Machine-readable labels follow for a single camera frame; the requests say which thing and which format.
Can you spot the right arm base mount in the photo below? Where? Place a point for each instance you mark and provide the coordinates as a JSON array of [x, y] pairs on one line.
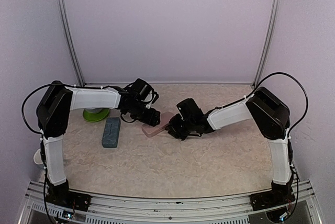
[[278, 195]]

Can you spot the white bowl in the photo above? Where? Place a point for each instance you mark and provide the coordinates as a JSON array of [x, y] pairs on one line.
[[94, 110]]

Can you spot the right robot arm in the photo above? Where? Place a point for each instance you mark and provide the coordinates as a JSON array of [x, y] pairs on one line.
[[268, 112]]

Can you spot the green plate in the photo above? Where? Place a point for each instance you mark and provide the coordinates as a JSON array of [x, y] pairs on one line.
[[90, 117]]

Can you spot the front aluminium rail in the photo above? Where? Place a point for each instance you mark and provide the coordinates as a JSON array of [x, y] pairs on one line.
[[118, 209]]

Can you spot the grey-blue glasses case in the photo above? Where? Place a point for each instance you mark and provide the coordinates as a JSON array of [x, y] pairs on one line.
[[111, 133]]

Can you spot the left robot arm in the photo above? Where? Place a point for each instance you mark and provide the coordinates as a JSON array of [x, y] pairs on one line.
[[60, 99]]

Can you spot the right aluminium corner post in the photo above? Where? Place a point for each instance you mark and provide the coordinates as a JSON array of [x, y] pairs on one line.
[[267, 42]]

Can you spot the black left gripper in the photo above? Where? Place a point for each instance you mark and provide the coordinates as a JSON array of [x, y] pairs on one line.
[[152, 118]]

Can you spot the aluminium corner post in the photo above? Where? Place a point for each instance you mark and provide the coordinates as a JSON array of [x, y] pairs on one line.
[[69, 42], [267, 42]]

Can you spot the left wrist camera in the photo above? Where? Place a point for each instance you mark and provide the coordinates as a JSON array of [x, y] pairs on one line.
[[154, 98]]

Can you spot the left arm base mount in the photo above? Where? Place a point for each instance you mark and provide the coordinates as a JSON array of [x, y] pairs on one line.
[[60, 195]]

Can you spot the pink glasses case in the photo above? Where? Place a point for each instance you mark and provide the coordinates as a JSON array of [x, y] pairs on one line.
[[151, 131]]

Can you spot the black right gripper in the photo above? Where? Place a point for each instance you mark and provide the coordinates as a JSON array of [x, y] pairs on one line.
[[172, 127]]

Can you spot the left aluminium corner post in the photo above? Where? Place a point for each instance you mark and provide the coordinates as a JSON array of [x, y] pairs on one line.
[[69, 42]]

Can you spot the light blue mug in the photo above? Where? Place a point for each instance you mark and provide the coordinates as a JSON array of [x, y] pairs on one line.
[[37, 157]]

